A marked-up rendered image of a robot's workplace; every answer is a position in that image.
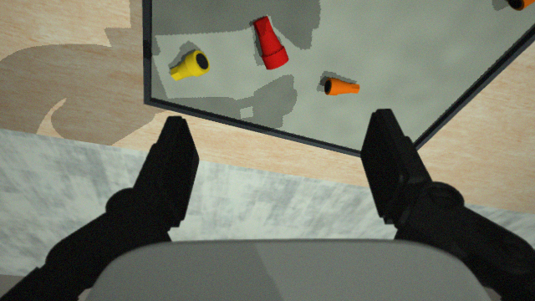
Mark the yellow wire connector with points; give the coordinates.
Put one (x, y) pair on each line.
(195, 64)

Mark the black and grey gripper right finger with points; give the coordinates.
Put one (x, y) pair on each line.
(433, 213)

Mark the red wire connector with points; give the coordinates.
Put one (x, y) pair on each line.
(274, 54)

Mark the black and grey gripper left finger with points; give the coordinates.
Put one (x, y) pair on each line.
(135, 217)

